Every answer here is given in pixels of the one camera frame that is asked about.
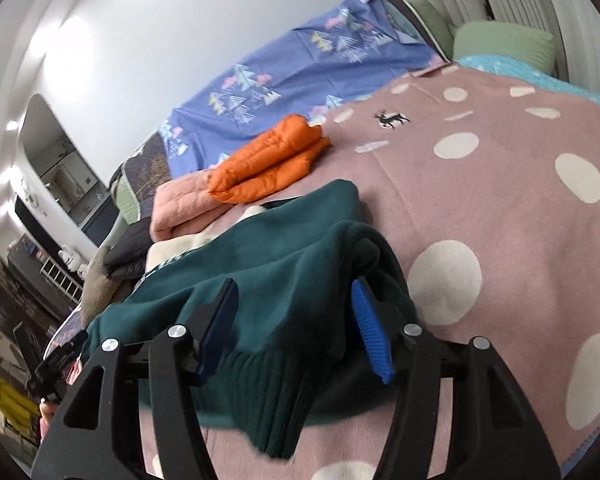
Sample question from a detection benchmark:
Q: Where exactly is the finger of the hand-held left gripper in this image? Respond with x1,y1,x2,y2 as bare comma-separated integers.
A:
42,329,89,368

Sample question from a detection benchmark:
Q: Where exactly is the pink polka dot blanket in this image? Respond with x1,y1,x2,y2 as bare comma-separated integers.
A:
145,55,600,480

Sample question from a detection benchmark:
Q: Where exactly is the dark green fleece hooded jacket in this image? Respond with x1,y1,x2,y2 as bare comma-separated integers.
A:
82,179,420,461

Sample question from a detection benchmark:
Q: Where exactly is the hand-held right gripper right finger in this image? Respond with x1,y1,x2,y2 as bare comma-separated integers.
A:
350,277,563,480

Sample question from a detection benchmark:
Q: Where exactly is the black puffer jacket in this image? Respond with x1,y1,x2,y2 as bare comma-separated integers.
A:
102,217,153,281

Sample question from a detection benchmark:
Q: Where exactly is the yellow bag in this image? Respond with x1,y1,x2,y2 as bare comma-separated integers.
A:
0,380,43,441

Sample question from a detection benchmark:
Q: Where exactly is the mirror cabinet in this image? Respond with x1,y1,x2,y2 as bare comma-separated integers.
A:
40,142,106,211

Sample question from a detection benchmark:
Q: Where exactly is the person's left hand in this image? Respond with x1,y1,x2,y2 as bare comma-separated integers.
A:
38,401,57,442

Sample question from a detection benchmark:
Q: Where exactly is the green pillow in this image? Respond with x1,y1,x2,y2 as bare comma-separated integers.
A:
452,20,557,73

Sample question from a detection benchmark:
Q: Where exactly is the blue patterned quilt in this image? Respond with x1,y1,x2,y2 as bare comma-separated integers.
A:
107,0,456,225

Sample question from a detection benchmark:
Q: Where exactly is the blue tree-print sheet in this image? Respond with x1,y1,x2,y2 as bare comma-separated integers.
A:
160,0,451,186

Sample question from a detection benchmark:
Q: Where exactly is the orange puffer jacket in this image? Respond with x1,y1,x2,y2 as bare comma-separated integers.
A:
207,114,332,205

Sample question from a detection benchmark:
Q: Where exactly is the peach quilted jacket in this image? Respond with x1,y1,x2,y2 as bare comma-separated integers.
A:
149,170,261,243

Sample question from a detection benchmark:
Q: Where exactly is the brown fleece garment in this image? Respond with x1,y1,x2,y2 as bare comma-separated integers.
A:
80,247,126,322

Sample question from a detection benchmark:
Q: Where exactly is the white wall ornament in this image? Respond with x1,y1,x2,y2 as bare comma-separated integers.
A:
20,180,42,211

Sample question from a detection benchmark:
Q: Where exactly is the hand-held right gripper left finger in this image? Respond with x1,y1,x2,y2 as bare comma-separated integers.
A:
32,277,241,480

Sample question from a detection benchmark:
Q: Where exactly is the white rack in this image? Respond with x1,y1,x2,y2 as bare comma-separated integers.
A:
40,255,83,306

